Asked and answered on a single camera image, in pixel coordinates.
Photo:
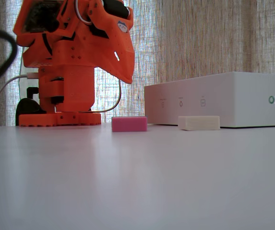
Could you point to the white cardboard box bin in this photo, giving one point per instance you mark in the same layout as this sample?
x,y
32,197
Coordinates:
x,y
223,100

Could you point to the orange gripper with servo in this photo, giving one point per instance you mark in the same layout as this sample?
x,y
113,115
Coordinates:
x,y
124,63

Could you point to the cream white foam cuboid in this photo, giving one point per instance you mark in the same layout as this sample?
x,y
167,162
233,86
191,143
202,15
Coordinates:
x,y
199,123

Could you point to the black table clamp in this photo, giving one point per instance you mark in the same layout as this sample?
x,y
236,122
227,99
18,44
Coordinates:
x,y
27,107

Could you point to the orange robot base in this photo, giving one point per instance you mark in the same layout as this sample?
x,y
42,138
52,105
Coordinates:
x,y
79,91

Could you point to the pink foam cuboid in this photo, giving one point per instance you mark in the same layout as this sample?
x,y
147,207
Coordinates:
x,y
128,124

